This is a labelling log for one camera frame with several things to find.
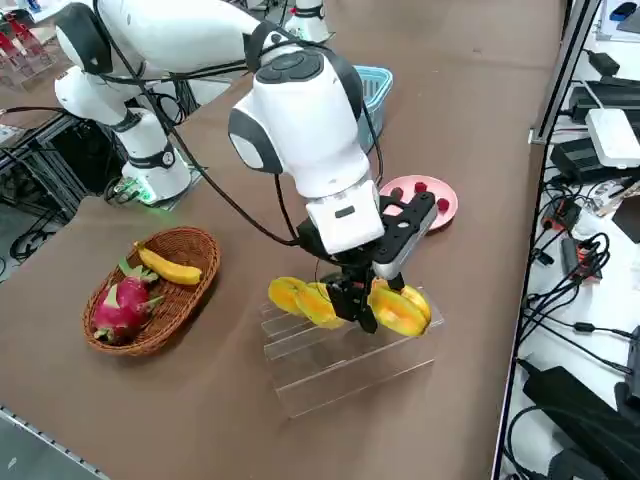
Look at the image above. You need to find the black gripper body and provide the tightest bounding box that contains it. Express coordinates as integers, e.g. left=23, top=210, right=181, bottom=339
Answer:
left=297, top=219, right=384, bottom=284

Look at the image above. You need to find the clear acrylic display platform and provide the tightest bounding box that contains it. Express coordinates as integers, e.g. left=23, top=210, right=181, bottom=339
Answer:
left=258, top=284, right=446, bottom=420

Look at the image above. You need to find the brown wicker basket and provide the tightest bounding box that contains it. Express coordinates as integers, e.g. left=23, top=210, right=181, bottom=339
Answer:
left=82, top=227, right=222, bottom=357

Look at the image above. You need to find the blue plastic basket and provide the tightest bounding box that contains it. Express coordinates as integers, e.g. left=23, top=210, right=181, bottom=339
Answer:
left=352, top=63, right=395, bottom=154

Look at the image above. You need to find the pink round plate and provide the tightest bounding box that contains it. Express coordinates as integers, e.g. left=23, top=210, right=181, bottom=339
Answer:
left=378, top=174, right=459, bottom=232

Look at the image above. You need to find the orange black connector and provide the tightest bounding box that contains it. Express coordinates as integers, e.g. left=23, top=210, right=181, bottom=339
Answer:
left=542, top=196, right=584, bottom=234

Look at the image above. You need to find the yellow banana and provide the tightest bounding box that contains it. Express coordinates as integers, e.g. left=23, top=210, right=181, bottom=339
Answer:
left=132, top=240, right=203, bottom=286

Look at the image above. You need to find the large black power brick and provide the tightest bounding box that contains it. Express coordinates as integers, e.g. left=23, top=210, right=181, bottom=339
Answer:
left=522, top=366, right=640, bottom=480

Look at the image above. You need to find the pink dragon fruit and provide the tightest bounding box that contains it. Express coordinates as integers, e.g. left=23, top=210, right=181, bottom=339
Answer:
left=92, top=257, right=165, bottom=346

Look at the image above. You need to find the white power box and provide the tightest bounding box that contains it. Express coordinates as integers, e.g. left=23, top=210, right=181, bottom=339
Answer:
left=584, top=107, right=640, bottom=169

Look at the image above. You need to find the clear rack with red items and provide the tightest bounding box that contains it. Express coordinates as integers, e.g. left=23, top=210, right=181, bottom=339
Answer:
left=0, top=9, right=57, bottom=92

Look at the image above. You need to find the aluminium frame post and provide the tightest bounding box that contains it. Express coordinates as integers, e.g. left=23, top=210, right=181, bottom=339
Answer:
left=528, top=0, right=604, bottom=146

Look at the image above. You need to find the aluminium frame side table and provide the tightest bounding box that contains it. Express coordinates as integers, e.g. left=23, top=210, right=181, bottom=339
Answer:
left=0, top=107, right=126, bottom=226

